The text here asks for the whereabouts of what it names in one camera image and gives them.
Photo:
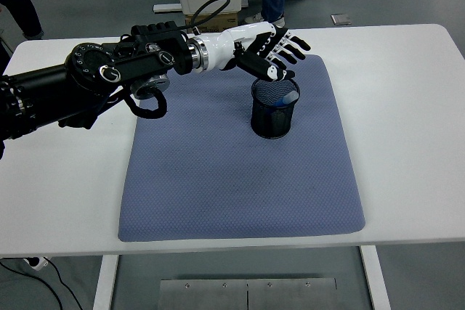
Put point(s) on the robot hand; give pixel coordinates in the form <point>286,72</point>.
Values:
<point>225,48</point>

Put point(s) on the blue marker with clear cap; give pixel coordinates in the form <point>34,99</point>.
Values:
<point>287,98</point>

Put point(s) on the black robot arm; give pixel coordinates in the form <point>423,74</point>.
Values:
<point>43,85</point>

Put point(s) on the black mesh pen holder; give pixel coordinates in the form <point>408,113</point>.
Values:
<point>272,125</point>

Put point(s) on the cardboard box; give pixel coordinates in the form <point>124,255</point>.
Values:
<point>225,19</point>

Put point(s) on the small grey floor plate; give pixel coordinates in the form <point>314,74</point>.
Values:
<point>340,19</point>

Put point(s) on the blue-grey textured mat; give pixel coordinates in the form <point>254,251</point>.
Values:
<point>236,186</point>

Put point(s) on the grey metal plate with screws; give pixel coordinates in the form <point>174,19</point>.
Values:
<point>218,295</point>

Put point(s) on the white table leg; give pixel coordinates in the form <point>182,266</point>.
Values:
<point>376,281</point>
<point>105,281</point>

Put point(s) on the white power strip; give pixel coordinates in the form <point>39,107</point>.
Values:
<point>36,263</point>

